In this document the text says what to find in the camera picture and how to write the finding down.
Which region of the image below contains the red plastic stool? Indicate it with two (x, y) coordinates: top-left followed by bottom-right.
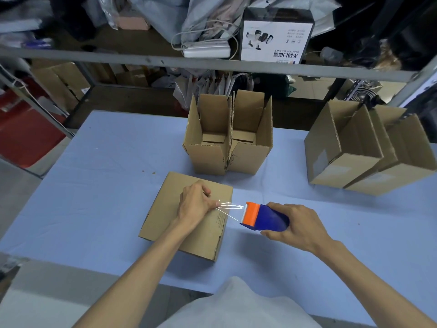
(0, 88), (67, 168)

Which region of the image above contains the orange blue tape dispenser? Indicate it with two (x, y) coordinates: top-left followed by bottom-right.
(240, 202), (290, 233)

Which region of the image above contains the large brown storage cardboard box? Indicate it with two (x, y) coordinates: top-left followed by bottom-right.
(32, 62), (91, 112)

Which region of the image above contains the person's right hand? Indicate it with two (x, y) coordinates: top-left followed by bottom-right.
(260, 202), (334, 255)

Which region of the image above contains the white power strip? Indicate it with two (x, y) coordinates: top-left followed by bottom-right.
(182, 40), (232, 59)

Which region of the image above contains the white perforated rack post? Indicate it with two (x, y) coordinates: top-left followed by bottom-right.
(389, 54), (437, 108)

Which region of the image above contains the plain brown cardboard box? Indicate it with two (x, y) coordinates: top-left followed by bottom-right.
(345, 105), (437, 197)

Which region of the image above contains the white black printed box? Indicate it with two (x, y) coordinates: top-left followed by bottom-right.
(240, 7), (315, 64)

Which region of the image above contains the grey metal shelving rack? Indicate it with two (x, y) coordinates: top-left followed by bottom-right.
(0, 0), (437, 178)

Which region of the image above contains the person's right forearm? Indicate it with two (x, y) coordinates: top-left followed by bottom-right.
(314, 239), (437, 328)

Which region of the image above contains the white glossy cabinet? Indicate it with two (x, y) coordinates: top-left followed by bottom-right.
(0, 259), (171, 328)

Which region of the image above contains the person's left forearm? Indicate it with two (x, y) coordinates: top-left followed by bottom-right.
(73, 218), (192, 328)

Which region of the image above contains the person's left hand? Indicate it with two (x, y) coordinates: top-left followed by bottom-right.
(176, 179), (222, 233)

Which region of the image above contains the dark green bag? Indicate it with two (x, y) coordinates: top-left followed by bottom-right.
(254, 73), (296, 99)

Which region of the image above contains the silver reflective roll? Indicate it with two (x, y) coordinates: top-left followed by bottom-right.
(348, 80), (383, 101)

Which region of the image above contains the person's white shirt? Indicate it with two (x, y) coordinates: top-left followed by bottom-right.
(158, 276), (321, 328)

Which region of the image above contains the pile of grey plastic mailers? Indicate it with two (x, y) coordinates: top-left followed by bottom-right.
(128, 0), (342, 43)

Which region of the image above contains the bundle of grey paper bags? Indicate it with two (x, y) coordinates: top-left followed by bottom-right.
(172, 73), (255, 110)

